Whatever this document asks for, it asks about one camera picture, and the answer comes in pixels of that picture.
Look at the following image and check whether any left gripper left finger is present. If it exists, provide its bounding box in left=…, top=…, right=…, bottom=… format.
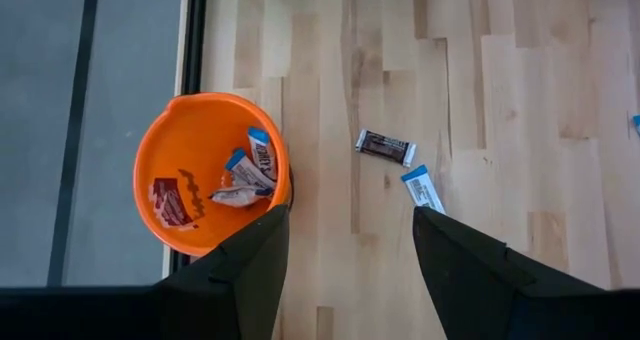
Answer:
left=0, top=203, right=292, bottom=340

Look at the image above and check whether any red KitKat wrapper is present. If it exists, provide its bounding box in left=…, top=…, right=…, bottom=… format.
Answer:
left=148, top=176, right=200, bottom=231

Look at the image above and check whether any orange plastic bucket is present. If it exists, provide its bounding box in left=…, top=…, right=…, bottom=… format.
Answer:
left=132, top=91, right=295, bottom=258

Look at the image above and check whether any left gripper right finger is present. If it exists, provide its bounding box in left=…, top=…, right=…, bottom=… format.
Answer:
left=412, top=206, right=640, bottom=340

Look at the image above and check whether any brown Hershey's chocolate bar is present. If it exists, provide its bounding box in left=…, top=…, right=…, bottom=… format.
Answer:
left=354, top=128, right=418, bottom=168

